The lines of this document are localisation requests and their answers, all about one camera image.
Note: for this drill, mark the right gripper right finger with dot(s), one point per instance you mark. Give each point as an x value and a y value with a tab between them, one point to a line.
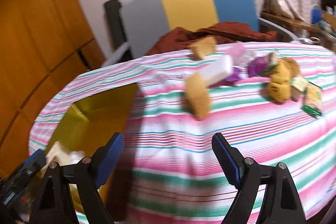
281	202

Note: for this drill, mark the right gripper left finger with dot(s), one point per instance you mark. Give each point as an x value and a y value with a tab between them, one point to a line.
54	204

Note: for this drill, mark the yellow plush toy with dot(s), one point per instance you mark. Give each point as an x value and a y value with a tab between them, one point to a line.
280	77

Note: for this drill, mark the black foam roll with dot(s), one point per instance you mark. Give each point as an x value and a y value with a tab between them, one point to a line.
113	16

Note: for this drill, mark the cream paper box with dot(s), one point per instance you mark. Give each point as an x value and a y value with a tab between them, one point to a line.
59	154

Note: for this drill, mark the blue cup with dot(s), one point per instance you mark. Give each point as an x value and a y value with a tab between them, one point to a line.
316	14

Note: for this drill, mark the dark red cloth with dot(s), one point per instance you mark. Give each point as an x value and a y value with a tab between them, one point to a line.
224	33

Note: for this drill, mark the tan tall sponge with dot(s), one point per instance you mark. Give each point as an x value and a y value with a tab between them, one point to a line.
197	96

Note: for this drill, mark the green edged snack packet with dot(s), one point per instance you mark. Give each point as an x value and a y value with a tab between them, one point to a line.
312	100

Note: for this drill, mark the wooden wardrobe panels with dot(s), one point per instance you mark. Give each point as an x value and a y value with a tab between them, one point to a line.
45	44

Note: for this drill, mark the wooden side shelf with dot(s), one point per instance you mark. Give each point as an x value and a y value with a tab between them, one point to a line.
300	28

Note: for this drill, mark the purple packet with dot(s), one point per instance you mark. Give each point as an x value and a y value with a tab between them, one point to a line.
260	66

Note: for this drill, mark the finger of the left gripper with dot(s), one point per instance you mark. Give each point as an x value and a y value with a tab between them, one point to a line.
38	158

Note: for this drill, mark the green white small box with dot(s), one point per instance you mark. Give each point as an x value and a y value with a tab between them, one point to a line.
298	85

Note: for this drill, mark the striped pink green tablecloth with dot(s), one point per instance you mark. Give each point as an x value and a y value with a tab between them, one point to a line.
175	176

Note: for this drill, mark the tan wedge sponge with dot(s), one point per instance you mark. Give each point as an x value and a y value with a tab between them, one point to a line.
203	47

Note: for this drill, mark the white rectangular block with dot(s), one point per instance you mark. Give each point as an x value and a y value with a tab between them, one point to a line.
217	71

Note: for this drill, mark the gold metal tin box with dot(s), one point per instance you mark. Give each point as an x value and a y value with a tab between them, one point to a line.
88	124

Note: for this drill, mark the grey yellow blue chair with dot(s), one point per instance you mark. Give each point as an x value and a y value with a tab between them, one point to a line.
145	21

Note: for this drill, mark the pink plastic item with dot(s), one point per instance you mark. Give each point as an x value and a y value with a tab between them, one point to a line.
241	56

